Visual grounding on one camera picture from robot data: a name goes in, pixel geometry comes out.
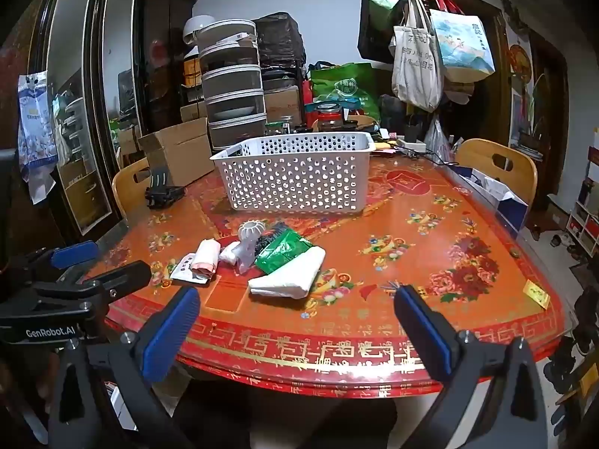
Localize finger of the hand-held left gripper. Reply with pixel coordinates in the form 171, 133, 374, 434
35, 260, 152, 310
9, 240, 102, 286

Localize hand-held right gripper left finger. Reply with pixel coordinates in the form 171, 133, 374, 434
47, 286, 202, 449

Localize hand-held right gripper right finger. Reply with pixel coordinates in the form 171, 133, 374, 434
394, 284, 549, 449

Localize white packet with dark label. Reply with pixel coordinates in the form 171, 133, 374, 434
169, 253, 210, 286

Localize pink and white towel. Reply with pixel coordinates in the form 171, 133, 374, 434
189, 238, 221, 278

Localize green foil packet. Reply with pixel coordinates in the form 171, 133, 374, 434
255, 230, 313, 275

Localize white perforated plastic basket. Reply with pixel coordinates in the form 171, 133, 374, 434
210, 132, 376, 214

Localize black clamp holder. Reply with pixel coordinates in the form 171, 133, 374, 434
144, 167, 187, 210

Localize yellow card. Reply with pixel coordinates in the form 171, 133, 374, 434
523, 280, 549, 307

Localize blue and white plastic bag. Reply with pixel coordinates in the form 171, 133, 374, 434
18, 71, 59, 204

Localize open cardboard box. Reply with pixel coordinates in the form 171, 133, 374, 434
137, 117, 216, 188

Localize dark wooden mirrored wardrobe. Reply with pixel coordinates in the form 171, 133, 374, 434
0, 0, 197, 244

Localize blue and white box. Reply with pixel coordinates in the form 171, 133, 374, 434
444, 164, 529, 239

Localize clear plastic bag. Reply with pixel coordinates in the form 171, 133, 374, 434
423, 114, 452, 162

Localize shelf with boxes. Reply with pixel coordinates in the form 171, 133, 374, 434
566, 145, 599, 258

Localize tiered grey food cover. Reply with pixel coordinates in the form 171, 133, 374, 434
197, 19, 268, 150

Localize glass jar with red lid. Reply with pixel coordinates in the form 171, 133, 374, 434
317, 102, 342, 132

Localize brown carton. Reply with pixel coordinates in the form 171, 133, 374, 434
264, 86, 302, 125

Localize white plastic dome cover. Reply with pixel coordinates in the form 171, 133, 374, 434
184, 15, 216, 46

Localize green shopping bag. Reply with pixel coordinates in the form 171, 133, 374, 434
309, 62, 380, 115

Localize beige canvas tote bag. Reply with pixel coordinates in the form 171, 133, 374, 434
390, 0, 443, 113

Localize black plastic covered stack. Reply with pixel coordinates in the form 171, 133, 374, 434
253, 12, 307, 68

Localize blue illustrated paper bag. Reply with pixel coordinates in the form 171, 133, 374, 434
429, 8, 496, 82

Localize black hanging bag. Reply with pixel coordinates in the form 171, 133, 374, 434
358, 0, 395, 64

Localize green paper bag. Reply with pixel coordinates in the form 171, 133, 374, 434
369, 0, 409, 33

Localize red wall ornament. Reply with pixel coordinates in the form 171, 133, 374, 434
508, 44, 534, 80

